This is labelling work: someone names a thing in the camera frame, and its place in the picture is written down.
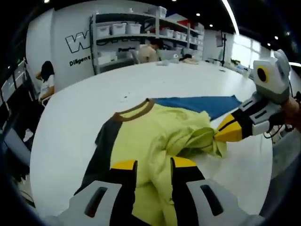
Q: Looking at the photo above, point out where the person's right hand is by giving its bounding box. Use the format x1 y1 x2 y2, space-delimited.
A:
281 95 301 130

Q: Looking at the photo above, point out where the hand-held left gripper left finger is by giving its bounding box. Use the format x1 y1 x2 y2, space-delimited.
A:
46 159 139 226

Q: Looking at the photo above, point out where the black pole stand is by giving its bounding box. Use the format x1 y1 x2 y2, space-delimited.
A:
217 32 230 68

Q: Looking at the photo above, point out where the row of white storage bins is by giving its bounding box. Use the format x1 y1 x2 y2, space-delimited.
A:
96 7 204 47

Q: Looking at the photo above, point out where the beige cloth pile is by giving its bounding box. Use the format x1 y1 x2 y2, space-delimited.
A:
181 54 200 65

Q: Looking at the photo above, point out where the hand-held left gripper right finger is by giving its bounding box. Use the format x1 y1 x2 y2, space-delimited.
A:
169 156 259 226

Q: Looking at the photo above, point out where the yellow garment with blue sleeve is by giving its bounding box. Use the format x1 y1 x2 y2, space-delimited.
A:
74 95 243 226

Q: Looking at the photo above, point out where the grey metal shelf rack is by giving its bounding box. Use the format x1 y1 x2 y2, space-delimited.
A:
89 6 206 75

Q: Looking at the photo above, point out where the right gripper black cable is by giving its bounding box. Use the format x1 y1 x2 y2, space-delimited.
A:
263 113 297 142

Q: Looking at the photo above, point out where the curved ceiling light strip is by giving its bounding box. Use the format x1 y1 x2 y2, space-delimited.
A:
222 0 240 36

